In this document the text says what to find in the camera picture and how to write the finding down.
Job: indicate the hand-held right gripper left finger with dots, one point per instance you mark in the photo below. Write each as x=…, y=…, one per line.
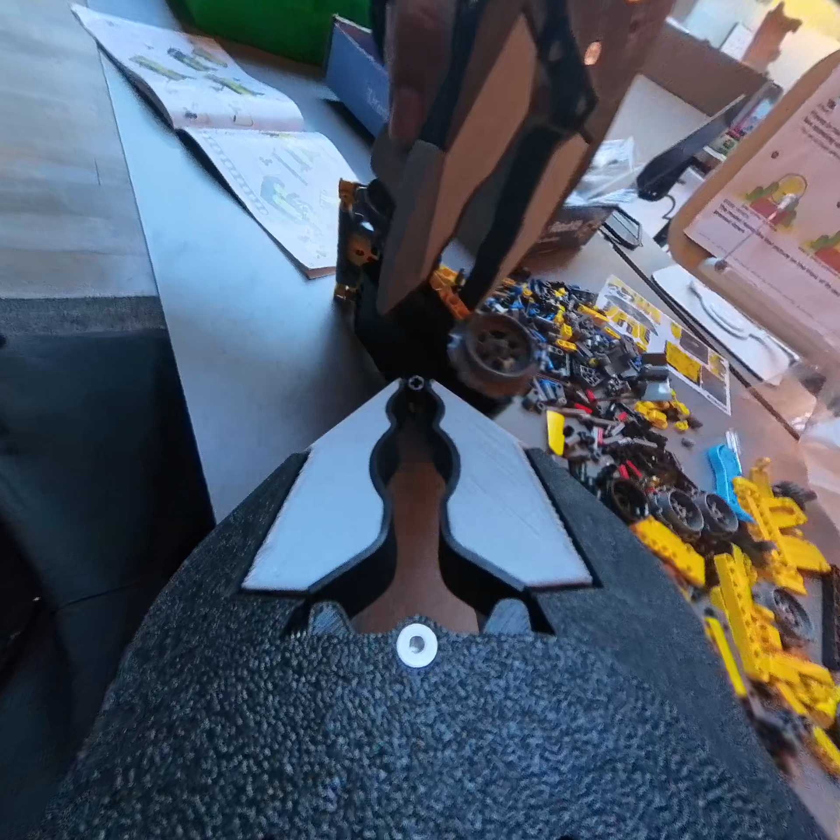
x=315, y=518

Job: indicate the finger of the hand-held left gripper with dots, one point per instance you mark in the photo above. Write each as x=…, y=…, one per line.
x=551, y=184
x=485, y=105

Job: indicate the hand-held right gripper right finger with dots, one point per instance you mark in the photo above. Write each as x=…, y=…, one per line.
x=512, y=518

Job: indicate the grey toy wheel with tire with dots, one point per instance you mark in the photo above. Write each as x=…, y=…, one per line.
x=492, y=354

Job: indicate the black and yellow toy chassis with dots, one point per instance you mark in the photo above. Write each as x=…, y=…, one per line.
x=407, y=341

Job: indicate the black desk stand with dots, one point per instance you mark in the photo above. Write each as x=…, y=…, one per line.
x=689, y=157

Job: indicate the grey desk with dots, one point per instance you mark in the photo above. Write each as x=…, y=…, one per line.
x=216, y=295

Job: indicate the crumpled clear plastic wrap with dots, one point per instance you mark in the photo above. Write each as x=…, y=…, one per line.
x=610, y=170

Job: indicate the large cardboard box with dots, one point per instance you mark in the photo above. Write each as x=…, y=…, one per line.
x=695, y=72

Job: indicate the yellow curved toy panel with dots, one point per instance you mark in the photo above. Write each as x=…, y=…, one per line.
x=556, y=433

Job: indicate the black toy wheel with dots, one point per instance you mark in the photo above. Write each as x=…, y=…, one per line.
x=716, y=518
x=627, y=502
x=673, y=515

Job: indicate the dark blue kit box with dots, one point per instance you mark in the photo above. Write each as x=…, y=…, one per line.
x=354, y=79

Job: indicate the wooden sign board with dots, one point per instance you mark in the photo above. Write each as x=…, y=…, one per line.
x=748, y=141

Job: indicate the white stand base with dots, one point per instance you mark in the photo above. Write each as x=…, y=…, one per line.
x=676, y=289

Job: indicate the yellow and black sticker sheet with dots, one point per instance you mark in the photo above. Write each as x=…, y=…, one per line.
x=682, y=354

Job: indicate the blue brick separator tool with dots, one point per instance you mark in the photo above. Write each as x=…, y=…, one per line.
x=725, y=479

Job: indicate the printed paper sheet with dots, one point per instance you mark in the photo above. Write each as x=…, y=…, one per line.
x=774, y=216

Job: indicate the open instruction booklet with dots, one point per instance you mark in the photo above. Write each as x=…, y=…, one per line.
x=275, y=177

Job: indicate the green plastic crate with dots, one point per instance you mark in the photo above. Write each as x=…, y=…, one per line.
x=262, y=26

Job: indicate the person's legs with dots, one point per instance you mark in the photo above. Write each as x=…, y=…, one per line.
x=79, y=492

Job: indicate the pile of yellow toy beams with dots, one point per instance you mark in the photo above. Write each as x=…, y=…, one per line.
x=741, y=590

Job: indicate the grey-hub toy wheel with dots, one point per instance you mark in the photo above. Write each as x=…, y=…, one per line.
x=791, y=617

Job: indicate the clear plastic parts bags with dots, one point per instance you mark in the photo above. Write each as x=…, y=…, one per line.
x=823, y=426

